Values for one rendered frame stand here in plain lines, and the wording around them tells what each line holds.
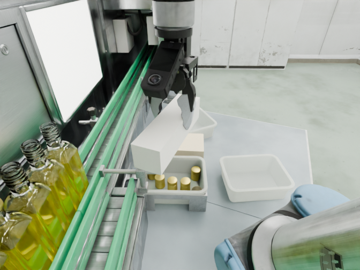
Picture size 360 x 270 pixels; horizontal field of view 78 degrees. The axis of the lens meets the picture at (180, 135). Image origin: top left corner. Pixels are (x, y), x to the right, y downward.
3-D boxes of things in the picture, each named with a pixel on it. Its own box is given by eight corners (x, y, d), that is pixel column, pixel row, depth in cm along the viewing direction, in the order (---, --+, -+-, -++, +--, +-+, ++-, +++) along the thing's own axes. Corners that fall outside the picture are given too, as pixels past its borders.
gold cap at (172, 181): (177, 185, 80) (177, 175, 77) (177, 192, 77) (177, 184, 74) (167, 184, 80) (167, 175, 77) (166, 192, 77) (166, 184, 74)
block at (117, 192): (117, 200, 69) (113, 185, 64) (148, 201, 68) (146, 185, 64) (114, 210, 66) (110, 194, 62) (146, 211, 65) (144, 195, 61)
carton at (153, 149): (199, 117, 62) (200, 97, 59) (161, 175, 44) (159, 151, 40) (178, 113, 64) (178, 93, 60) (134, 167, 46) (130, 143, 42)
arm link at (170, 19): (186, 2, 35) (140, 0, 38) (185, 34, 38) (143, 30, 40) (200, -1, 41) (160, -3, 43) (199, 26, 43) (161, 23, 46)
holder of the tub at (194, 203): (132, 172, 87) (129, 157, 83) (202, 173, 87) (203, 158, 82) (121, 210, 73) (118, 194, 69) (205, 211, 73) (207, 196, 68)
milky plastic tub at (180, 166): (145, 171, 87) (143, 154, 82) (203, 172, 87) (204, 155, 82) (137, 209, 73) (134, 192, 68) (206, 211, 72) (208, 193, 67)
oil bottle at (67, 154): (75, 201, 60) (48, 136, 48) (96, 201, 60) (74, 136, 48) (66, 219, 56) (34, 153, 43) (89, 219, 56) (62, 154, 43)
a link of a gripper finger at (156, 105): (167, 114, 57) (176, 83, 51) (157, 126, 53) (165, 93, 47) (156, 109, 58) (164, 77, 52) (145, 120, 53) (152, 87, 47)
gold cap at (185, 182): (190, 185, 79) (190, 177, 77) (190, 193, 76) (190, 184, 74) (180, 185, 79) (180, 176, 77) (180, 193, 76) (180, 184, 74)
